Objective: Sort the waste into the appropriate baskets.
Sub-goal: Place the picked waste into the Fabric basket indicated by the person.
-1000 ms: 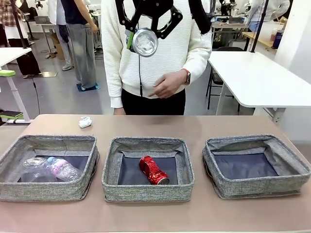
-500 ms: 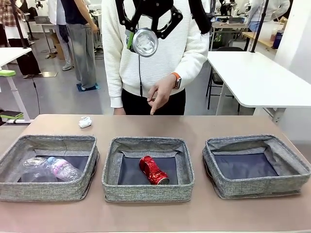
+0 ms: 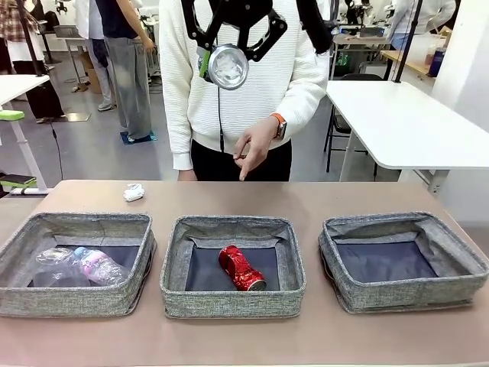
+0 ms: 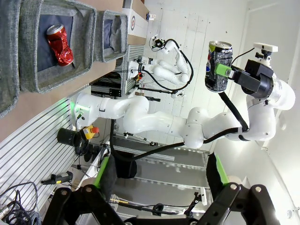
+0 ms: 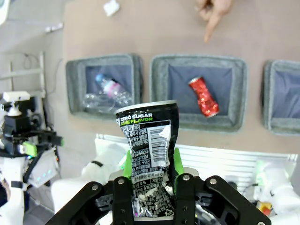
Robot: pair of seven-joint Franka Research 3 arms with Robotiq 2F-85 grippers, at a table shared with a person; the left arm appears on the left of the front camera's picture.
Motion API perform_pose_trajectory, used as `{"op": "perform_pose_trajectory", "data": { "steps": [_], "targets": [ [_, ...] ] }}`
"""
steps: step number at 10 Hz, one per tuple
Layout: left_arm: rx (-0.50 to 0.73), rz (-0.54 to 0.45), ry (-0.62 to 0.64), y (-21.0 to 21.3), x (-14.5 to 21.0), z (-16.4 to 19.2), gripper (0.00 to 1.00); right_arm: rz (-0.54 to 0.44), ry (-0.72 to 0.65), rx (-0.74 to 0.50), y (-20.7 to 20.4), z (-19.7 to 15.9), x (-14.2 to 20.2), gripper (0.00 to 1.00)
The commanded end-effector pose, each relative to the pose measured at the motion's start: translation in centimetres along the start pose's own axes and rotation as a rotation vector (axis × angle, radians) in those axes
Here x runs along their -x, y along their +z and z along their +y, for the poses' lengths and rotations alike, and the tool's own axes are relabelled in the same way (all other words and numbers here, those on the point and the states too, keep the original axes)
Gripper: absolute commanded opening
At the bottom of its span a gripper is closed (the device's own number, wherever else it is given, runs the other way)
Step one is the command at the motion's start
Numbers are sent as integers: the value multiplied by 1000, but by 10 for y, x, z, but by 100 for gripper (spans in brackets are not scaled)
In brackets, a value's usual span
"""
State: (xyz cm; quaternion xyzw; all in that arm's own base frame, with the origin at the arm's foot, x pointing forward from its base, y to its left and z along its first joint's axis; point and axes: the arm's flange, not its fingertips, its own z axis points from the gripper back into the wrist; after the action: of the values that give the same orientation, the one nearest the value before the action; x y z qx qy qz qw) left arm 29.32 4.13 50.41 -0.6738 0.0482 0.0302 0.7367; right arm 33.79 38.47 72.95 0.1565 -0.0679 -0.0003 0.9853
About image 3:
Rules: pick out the blue floor mat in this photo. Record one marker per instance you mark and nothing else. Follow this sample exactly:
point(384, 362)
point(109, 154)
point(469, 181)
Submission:
point(139, 137)

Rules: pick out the bystander in light shirt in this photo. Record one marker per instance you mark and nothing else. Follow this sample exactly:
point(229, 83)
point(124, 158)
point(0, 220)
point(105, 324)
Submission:
point(431, 15)

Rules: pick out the green topped white stand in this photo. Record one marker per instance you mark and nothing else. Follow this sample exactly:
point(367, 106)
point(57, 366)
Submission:
point(11, 114)

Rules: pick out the dark blue bottle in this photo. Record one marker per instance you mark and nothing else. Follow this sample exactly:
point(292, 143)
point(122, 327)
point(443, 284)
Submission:
point(436, 63)

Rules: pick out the bystander in white coat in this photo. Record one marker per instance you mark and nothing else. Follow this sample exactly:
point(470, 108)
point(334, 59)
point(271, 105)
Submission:
point(82, 19)

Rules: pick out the bystander in grey trousers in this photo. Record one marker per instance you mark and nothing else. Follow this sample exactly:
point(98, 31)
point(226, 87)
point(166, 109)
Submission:
point(128, 76)

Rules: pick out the large white table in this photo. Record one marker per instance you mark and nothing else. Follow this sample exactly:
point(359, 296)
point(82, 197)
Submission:
point(401, 122)

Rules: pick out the person's right hand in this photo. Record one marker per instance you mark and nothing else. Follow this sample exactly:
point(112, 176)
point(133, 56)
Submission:
point(186, 175)

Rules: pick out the crushed red can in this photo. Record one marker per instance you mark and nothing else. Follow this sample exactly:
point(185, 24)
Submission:
point(240, 267)

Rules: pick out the crumpled white tissue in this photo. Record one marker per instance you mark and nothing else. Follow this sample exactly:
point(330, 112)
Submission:
point(134, 192)

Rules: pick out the translucent plastic container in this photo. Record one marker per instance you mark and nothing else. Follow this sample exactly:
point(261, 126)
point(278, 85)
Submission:
point(420, 49)

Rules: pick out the black stand pole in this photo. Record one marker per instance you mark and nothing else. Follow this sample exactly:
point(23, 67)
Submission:
point(405, 46)
point(32, 49)

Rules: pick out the wooden top table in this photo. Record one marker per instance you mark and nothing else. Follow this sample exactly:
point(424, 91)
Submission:
point(412, 67)

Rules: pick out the clear plastic water bottle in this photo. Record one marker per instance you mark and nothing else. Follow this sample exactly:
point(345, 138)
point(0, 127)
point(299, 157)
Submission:
point(101, 267)

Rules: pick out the cardboard box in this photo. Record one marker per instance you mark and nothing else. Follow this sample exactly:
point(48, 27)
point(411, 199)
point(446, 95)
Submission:
point(93, 80)

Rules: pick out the person in white sweater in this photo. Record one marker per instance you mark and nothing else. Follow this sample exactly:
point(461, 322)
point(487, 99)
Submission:
point(248, 95)

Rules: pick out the black folding chair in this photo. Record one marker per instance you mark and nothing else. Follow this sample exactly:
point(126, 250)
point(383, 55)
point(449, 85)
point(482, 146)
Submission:
point(361, 76)

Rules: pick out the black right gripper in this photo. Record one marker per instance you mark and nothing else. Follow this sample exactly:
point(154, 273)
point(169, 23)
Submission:
point(256, 5)

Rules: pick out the grey fabric basket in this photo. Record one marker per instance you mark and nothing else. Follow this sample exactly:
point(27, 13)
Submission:
point(76, 302)
point(229, 304)
point(401, 296)

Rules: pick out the small white table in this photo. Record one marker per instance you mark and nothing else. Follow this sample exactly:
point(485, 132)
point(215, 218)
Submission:
point(19, 86)

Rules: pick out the bystander in plaid shirt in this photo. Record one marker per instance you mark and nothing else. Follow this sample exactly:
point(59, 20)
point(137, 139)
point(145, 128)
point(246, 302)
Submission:
point(11, 23)

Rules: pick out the person's left hand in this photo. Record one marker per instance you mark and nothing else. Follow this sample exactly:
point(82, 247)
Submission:
point(256, 145)

